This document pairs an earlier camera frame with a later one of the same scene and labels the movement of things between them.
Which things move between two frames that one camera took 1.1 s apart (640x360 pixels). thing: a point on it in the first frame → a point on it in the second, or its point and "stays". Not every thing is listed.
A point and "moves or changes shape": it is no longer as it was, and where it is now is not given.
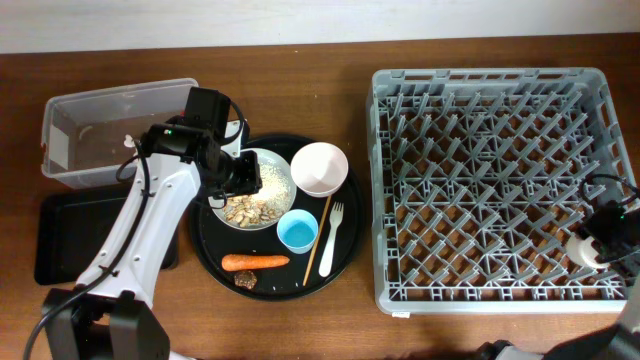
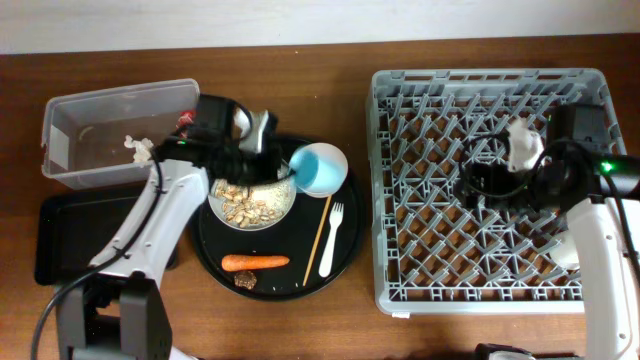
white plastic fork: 335,218 stays
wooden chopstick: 316,239 stays
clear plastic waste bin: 87,134 stays
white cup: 584,250 moves or changes shape
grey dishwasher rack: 479,180 stays
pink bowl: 319,169 stays
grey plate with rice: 263,209 stays
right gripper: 597,223 → 496,177
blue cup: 298,230 → 310,172
